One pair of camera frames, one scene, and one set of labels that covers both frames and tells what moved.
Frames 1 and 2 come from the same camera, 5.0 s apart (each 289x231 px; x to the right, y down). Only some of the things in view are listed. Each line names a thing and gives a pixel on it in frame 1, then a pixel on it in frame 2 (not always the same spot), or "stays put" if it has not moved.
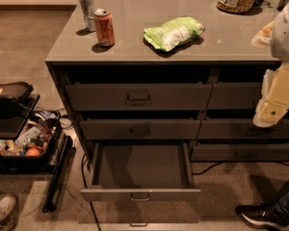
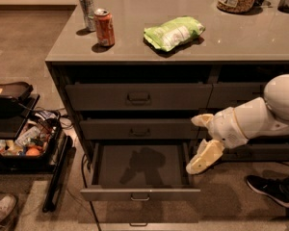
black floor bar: (62, 156) stays put
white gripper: (286, 38) → (225, 128)
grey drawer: (142, 171) stays put
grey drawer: (140, 129) stays put
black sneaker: (272, 215) → (283, 191)
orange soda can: (104, 27) stays put
